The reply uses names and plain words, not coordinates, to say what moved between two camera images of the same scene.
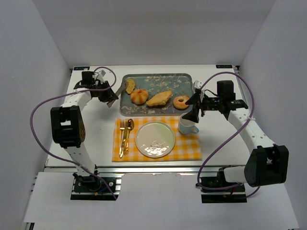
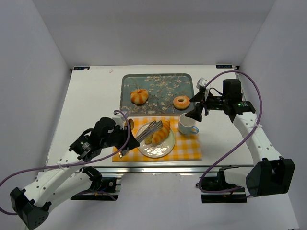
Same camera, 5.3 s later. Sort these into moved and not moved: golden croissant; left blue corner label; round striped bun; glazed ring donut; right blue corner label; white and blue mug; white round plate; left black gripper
Moved: left black gripper; golden croissant
Not moved: glazed ring donut; left blue corner label; round striped bun; white round plate; white and blue mug; right blue corner label
